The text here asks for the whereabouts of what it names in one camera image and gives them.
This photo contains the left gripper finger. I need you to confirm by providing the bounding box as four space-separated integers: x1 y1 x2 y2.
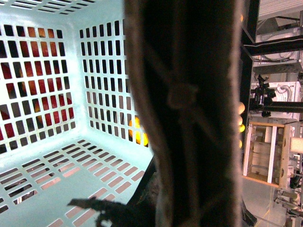
67 197 155 227

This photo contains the light teal plastic basket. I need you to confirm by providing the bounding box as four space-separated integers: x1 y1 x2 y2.
0 0 152 227

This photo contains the brown basket handle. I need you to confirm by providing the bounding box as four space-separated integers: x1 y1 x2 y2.
124 0 243 227

